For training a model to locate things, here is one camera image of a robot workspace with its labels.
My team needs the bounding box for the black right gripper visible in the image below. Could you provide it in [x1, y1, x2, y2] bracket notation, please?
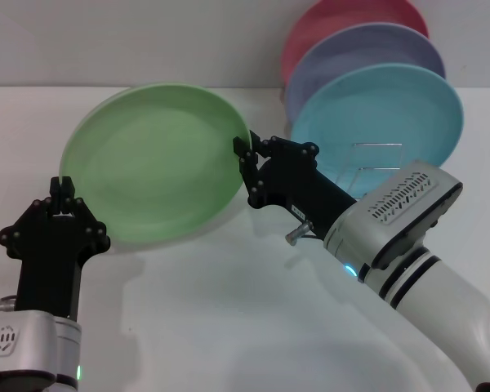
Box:
[232, 130, 357, 238]

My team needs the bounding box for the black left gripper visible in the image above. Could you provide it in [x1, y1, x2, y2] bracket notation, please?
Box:
[0, 176, 112, 323]

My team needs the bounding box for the green round plate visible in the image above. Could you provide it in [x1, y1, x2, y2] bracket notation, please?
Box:
[58, 82, 253, 247]

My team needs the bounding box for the teal round plate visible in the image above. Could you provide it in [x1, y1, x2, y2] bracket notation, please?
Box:
[289, 63, 465, 202]

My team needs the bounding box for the purple round plate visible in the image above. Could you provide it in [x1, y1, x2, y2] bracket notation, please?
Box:
[284, 22, 447, 126]

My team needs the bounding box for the red round plate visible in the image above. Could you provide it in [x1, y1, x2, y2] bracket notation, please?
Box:
[281, 0, 430, 86]

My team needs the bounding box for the silver right gripper cable plug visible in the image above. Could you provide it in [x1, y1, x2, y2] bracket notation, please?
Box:
[284, 219, 316, 247]

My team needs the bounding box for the silver wire plate rack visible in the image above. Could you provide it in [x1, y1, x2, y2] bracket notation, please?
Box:
[333, 141, 405, 195]

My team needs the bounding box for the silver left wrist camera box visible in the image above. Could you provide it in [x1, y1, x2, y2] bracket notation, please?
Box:
[0, 309, 59, 388]

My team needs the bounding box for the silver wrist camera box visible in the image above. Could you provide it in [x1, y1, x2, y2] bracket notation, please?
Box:
[365, 160, 464, 270]
[0, 309, 59, 388]

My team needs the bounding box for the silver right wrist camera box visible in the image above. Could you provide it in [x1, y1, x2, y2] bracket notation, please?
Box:
[365, 160, 464, 270]

